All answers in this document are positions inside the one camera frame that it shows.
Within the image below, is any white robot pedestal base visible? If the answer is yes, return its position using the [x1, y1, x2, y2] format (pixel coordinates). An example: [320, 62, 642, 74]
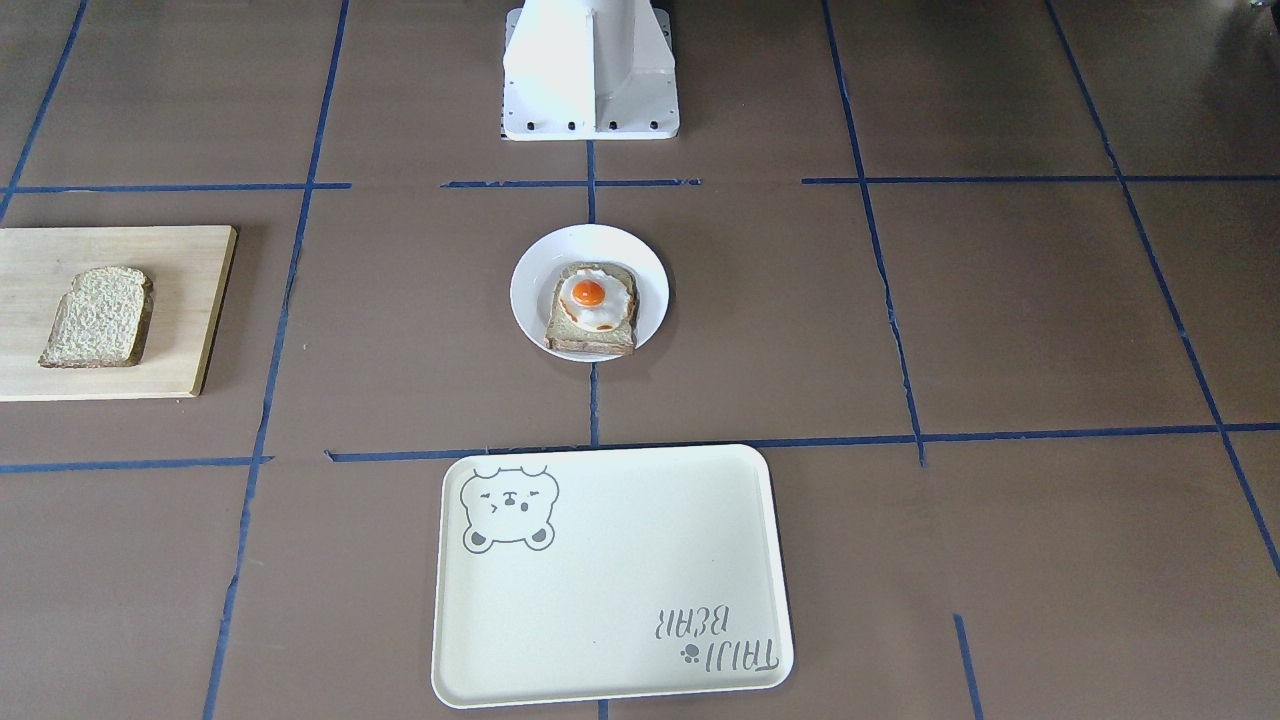
[500, 1, 681, 142]

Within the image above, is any wooden cutting board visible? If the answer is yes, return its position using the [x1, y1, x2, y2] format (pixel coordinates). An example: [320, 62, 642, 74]
[1, 225, 237, 402]

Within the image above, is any fried egg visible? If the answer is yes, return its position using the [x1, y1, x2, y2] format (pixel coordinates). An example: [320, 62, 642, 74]
[556, 268, 635, 333]

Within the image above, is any brown bread slice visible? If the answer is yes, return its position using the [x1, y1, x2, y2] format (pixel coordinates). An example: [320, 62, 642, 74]
[38, 266, 154, 369]

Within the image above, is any cream bear serving tray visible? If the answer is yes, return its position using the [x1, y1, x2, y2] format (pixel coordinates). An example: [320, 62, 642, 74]
[431, 445, 795, 708]

